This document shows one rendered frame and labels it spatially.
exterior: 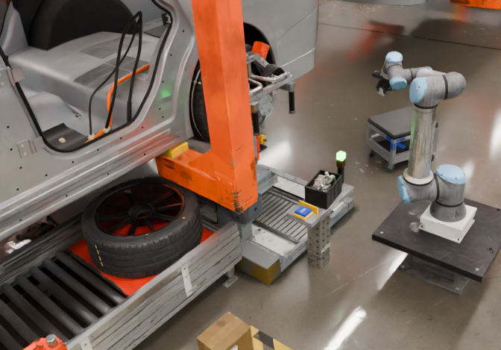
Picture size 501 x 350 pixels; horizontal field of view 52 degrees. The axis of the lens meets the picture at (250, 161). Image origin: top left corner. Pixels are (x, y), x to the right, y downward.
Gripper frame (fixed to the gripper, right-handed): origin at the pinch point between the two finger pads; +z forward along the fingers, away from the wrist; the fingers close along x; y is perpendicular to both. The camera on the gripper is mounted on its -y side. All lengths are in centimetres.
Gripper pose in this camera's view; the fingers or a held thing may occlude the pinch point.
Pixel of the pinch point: (379, 92)
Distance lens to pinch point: 342.7
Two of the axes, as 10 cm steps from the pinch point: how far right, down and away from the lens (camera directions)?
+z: 0.2, 4.9, 8.7
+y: 5.0, 7.5, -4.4
